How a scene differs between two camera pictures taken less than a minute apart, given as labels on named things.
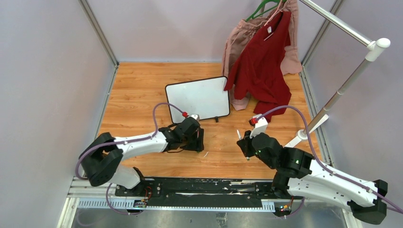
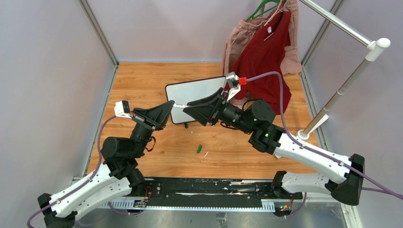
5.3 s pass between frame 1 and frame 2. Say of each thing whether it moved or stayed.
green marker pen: moved
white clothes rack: stayed
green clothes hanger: stayed
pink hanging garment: stayed
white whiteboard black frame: stayed
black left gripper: moved
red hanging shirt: stayed
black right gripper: moved
